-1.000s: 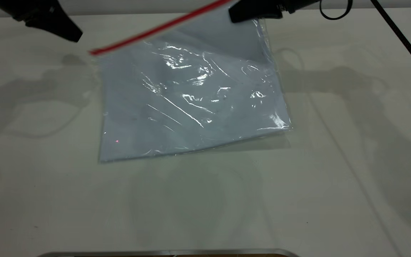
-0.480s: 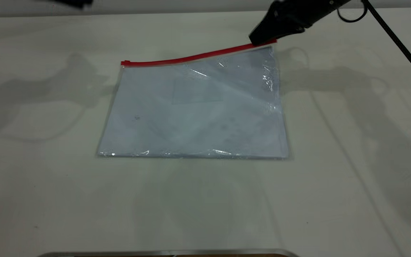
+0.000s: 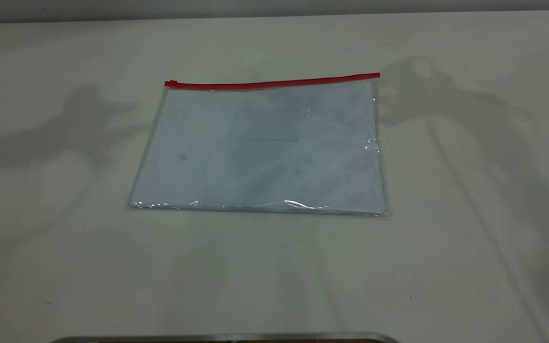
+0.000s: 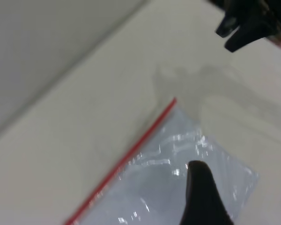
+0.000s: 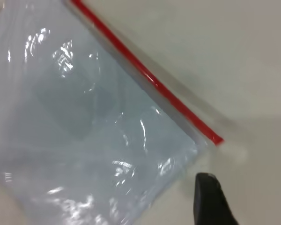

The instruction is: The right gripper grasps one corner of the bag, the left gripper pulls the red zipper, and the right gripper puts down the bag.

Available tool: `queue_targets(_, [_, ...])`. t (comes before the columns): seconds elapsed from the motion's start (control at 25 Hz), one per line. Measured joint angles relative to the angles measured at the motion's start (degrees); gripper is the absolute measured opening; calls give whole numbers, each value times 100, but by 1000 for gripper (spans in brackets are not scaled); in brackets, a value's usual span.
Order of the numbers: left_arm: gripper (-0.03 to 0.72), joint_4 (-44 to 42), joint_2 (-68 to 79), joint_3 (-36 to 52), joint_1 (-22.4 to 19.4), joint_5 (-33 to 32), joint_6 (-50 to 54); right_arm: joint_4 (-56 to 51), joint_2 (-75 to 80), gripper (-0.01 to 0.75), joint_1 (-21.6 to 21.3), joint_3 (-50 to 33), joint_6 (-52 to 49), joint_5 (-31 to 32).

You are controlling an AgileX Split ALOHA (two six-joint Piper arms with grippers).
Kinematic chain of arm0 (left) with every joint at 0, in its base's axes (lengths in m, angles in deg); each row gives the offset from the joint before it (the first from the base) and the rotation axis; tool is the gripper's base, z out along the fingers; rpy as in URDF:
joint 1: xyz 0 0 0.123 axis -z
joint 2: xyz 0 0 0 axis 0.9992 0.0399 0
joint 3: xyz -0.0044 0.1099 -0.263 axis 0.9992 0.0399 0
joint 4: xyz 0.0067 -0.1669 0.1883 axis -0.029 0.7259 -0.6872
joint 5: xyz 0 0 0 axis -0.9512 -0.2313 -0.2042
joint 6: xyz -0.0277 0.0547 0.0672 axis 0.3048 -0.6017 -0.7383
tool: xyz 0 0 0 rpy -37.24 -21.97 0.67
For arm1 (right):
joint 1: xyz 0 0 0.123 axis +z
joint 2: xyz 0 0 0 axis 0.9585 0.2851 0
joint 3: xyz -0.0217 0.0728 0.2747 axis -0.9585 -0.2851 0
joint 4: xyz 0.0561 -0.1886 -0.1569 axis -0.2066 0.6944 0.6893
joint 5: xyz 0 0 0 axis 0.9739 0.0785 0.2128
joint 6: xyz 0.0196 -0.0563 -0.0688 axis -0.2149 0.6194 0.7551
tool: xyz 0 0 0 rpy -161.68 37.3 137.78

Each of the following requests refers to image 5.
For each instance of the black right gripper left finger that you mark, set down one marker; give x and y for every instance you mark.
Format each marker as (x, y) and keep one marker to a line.
(210, 201)

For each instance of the clear zip bag red zipper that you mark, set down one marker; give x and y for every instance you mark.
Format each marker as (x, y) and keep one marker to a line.
(84, 129)

